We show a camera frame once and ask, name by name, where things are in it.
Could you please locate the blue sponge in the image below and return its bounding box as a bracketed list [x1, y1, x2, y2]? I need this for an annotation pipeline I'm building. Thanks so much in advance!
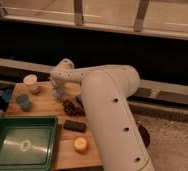
[76, 95, 83, 106]

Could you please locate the blue object at left edge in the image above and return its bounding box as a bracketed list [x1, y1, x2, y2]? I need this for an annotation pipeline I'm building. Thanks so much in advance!
[2, 88, 13, 103]

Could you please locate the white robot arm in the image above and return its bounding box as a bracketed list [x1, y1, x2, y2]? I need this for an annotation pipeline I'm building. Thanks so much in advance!
[50, 59, 155, 171]

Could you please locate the white plastic cup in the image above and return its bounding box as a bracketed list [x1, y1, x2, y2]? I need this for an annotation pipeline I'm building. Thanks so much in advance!
[23, 74, 40, 94]

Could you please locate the yellow round toy fruit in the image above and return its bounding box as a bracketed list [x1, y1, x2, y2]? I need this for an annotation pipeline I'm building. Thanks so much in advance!
[74, 137, 88, 153]

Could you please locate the black rectangular block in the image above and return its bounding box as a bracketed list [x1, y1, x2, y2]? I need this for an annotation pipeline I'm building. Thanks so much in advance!
[64, 120, 86, 132]

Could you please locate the bunch of dark grapes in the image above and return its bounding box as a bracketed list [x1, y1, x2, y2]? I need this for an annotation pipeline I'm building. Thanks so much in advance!
[62, 100, 85, 116]

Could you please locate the green plastic tray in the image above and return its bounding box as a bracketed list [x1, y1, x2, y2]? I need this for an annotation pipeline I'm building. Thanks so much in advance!
[0, 116, 58, 171]

